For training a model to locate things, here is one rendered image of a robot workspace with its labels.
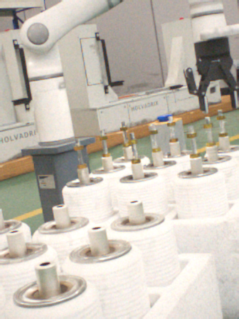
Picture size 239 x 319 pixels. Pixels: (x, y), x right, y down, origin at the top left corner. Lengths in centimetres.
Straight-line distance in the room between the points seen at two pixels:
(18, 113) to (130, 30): 440
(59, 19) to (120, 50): 638
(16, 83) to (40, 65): 195
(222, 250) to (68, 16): 76
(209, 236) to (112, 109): 290
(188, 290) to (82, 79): 315
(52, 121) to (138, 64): 621
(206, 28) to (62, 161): 51
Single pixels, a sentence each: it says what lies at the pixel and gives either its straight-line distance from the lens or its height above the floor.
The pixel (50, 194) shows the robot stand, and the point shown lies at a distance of 154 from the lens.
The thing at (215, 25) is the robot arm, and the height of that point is 52.
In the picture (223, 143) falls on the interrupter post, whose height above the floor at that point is 27.
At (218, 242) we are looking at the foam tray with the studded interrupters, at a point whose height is 14.
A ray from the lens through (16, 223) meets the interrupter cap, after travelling 93.
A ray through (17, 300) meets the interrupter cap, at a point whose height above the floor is 25.
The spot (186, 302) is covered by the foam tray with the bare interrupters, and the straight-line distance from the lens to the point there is 75.
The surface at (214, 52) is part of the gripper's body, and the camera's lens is 126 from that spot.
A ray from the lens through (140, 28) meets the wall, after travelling 764.
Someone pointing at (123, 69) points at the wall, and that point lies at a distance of 788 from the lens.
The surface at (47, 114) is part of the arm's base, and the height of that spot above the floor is 38.
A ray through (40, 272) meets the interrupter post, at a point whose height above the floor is 28.
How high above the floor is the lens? 46
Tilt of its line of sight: 8 degrees down
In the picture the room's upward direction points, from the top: 9 degrees counter-clockwise
